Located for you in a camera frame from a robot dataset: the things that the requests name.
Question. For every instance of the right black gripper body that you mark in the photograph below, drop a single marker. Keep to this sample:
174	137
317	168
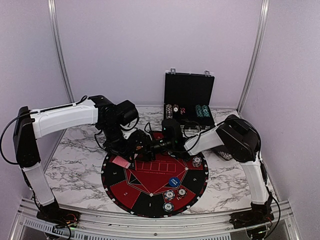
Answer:
155	148

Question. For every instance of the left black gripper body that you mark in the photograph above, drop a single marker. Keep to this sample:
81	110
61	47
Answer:
115	143

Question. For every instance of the red playing card deck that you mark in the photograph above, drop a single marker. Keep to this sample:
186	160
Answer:
118	160

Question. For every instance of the white chip stack seat eight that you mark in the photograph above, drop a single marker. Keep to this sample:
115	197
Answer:
196	162

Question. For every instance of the white chip stack seat ten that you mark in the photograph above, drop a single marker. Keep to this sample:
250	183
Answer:
169	195

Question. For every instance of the red chip stack seat ten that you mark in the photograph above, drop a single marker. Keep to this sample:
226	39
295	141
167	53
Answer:
181	193

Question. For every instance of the blue chip stack seat one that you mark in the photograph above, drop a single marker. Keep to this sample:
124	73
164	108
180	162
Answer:
168	207

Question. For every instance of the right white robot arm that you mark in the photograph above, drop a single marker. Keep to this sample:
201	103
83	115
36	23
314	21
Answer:
240	139

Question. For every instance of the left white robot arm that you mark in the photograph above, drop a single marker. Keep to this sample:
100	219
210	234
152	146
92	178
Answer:
97	110

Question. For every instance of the blue blind button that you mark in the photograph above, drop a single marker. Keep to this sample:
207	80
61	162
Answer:
174	182

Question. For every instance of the round red black poker mat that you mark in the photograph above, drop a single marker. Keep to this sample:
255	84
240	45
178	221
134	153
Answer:
139	190

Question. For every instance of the white chips row in case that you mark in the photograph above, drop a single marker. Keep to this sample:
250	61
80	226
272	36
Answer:
168	111

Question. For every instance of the red dice in case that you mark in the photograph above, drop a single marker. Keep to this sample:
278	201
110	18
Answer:
182	110

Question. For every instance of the green chips row in case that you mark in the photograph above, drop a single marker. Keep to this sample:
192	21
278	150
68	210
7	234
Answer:
202	111

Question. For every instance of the black poker chip case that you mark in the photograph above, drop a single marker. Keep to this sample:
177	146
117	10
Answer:
186	90

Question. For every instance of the black floral square plate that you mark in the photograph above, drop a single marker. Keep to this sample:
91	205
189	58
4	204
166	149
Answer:
225	155

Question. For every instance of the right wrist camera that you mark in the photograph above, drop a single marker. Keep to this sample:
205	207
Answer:
172	134

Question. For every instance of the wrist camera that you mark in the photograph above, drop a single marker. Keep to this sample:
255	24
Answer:
126	112
172	134

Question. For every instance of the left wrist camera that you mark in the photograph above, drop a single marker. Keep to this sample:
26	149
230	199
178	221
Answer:
126	112

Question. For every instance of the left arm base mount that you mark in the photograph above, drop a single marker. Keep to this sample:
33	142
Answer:
55	214

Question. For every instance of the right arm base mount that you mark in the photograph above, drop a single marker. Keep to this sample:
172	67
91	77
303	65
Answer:
258	214

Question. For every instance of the aluminium front rail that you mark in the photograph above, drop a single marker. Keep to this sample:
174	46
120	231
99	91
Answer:
105	225

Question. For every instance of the left aluminium corner post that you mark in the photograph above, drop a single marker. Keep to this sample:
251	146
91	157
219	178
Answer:
59	49

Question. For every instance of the aluminium corner post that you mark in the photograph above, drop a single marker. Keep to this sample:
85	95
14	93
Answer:
261	29
59	49

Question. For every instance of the right aluminium corner post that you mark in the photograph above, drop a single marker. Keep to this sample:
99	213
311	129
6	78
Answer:
261	29

